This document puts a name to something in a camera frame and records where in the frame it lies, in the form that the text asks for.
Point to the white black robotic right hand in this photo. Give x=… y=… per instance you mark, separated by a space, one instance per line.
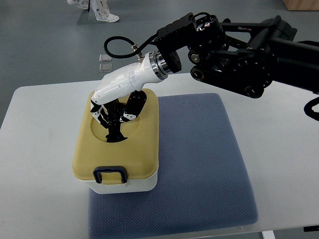
x=128 y=80

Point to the black lid handle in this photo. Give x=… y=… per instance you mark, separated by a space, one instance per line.
x=114 y=111

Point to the yellow storage box lid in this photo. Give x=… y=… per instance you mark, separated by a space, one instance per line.
x=139 y=153

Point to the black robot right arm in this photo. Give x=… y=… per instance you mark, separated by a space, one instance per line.
x=243 y=58

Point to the white storage box base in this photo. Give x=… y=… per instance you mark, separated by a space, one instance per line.
x=126 y=185

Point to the cardboard box corner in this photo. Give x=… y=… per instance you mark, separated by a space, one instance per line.
x=301 y=5

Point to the upper metal floor plate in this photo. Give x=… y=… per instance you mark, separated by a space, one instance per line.
x=105 y=58

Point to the dark front latch clip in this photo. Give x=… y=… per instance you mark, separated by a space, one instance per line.
x=111 y=174

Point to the person's white sneaker right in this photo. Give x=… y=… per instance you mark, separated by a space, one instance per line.
x=102 y=11

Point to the person's white sneaker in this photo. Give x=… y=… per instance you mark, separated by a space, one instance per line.
x=102 y=11
x=82 y=4

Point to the person's white sneaker left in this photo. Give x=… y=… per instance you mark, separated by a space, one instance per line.
x=82 y=4

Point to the blue grey fabric mat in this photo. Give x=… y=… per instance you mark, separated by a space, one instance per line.
x=202 y=183

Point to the white table leg bracket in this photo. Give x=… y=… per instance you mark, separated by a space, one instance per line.
x=268 y=235

